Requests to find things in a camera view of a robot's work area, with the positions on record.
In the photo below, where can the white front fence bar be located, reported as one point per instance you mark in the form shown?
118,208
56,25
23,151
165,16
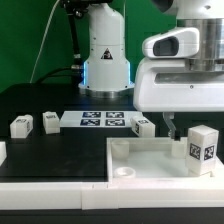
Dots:
119,194

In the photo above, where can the marker tag sheet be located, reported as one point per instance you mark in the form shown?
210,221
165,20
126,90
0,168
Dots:
98,119

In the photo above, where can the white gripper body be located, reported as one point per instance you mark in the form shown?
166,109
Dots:
168,86

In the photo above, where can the white square tabletop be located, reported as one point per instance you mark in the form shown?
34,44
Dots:
146,160

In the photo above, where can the white left fence stub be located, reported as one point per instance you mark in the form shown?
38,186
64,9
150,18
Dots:
3,154

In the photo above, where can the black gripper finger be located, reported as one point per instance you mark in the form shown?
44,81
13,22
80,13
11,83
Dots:
173,132

